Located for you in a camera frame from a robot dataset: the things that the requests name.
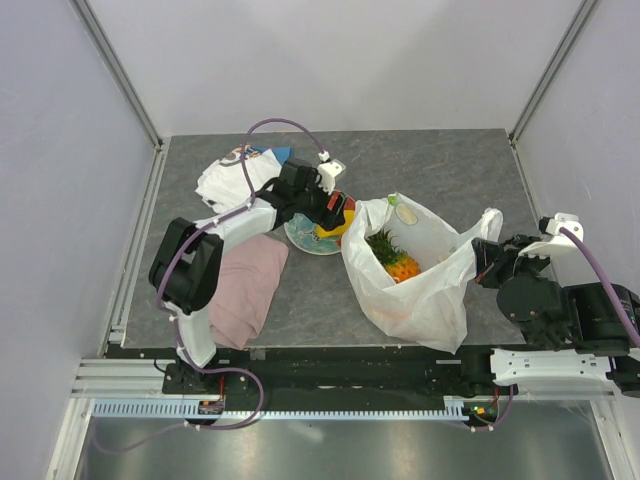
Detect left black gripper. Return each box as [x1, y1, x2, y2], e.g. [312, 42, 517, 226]
[294, 171, 347, 232]

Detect yellow mango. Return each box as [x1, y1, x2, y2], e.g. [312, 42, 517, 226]
[316, 209, 355, 238]

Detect white plastic bag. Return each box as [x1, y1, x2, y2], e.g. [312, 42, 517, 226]
[341, 193, 503, 353]

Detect orange pineapple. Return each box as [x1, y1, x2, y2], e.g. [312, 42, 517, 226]
[366, 229, 422, 284]

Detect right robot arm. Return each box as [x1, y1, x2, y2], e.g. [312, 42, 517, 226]
[448, 233, 639, 398]

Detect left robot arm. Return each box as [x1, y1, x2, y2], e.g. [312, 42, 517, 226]
[148, 158, 347, 393]

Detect patterned fruit plate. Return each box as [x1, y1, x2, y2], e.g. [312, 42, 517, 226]
[284, 199, 356, 256]

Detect pink cloth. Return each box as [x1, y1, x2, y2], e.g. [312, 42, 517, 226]
[208, 234, 289, 350]

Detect white printed t-shirt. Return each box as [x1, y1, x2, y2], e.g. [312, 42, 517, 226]
[195, 144, 293, 214]

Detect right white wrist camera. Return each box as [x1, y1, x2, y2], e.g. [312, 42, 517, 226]
[518, 213, 584, 259]

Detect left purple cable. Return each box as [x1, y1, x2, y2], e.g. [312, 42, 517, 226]
[155, 117, 329, 371]

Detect black base frame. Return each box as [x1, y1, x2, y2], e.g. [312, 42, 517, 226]
[162, 346, 509, 410]

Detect white slotted cable duct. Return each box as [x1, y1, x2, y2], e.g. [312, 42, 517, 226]
[91, 396, 470, 422]

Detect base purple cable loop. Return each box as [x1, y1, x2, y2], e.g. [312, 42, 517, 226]
[89, 367, 265, 455]

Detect right aluminium corner post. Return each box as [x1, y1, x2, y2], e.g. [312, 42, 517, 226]
[508, 0, 601, 147]

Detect aluminium corner post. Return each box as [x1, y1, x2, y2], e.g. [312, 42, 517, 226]
[508, 0, 601, 147]
[69, 0, 164, 150]

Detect left aluminium corner post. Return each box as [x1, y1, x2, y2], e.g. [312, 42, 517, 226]
[69, 0, 164, 150]

